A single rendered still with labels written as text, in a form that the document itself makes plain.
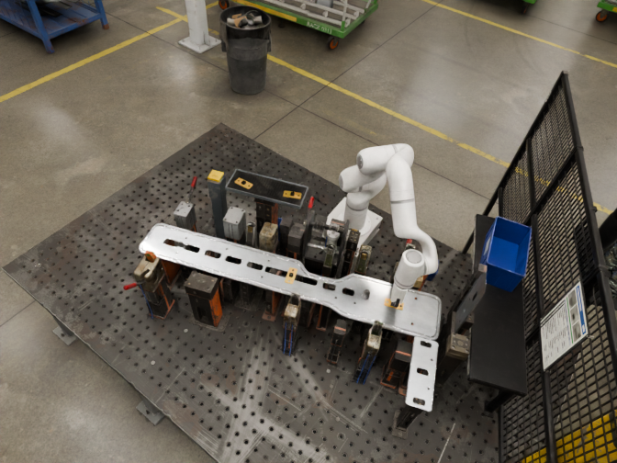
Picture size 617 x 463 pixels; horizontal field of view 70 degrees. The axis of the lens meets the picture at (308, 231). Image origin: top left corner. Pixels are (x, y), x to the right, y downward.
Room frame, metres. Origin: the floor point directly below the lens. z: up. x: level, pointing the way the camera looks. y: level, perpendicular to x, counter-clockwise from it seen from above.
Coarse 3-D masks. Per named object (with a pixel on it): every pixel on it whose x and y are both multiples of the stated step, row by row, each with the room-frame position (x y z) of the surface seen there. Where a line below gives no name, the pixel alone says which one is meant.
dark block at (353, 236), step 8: (352, 232) 1.28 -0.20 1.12; (360, 232) 1.29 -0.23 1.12; (352, 240) 1.24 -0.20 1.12; (352, 248) 1.23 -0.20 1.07; (344, 256) 1.24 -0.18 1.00; (352, 256) 1.23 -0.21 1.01; (344, 264) 1.24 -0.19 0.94; (352, 264) 1.26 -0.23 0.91; (344, 272) 1.23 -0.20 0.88; (344, 288) 1.23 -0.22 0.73
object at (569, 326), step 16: (576, 288) 0.89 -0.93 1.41; (576, 304) 0.83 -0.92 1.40; (560, 320) 0.83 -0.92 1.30; (576, 320) 0.78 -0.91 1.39; (544, 336) 0.82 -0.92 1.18; (560, 336) 0.77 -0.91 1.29; (576, 336) 0.72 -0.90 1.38; (592, 336) 0.69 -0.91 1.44; (544, 352) 0.76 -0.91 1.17; (560, 352) 0.71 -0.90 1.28; (544, 368) 0.70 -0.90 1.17
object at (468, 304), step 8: (480, 280) 0.97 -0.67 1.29; (472, 288) 0.99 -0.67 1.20; (480, 288) 0.93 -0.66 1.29; (472, 296) 0.96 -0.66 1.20; (480, 296) 0.90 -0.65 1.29; (464, 304) 0.98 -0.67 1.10; (472, 304) 0.91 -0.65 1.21; (456, 312) 0.99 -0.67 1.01; (464, 312) 0.93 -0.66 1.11; (456, 320) 0.95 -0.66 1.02; (464, 320) 0.89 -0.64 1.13; (456, 328) 0.91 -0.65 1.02
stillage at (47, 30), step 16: (0, 0) 5.10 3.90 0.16; (16, 0) 4.91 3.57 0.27; (32, 0) 4.36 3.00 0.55; (48, 0) 4.67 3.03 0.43; (64, 0) 5.27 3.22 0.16; (96, 0) 4.98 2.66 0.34; (0, 16) 4.71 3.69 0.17; (16, 16) 4.77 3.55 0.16; (32, 16) 4.35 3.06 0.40; (48, 16) 4.85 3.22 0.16; (64, 16) 4.87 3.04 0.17; (80, 16) 4.93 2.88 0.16; (96, 16) 4.92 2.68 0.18; (32, 32) 4.43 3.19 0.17; (48, 32) 4.48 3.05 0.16; (64, 32) 4.54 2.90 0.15; (48, 48) 4.33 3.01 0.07
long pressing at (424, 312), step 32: (160, 224) 1.31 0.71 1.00; (160, 256) 1.13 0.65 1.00; (192, 256) 1.14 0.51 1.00; (224, 256) 1.16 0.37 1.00; (256, 256) 1.18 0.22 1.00; (288, 288) 1.03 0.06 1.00; (320, 288) 1.04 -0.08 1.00; (352, 288) 1.06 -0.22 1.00; (384, 288) 1.08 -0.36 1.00; (384, 320) 0.92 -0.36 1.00; (416, 320) 0.94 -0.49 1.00
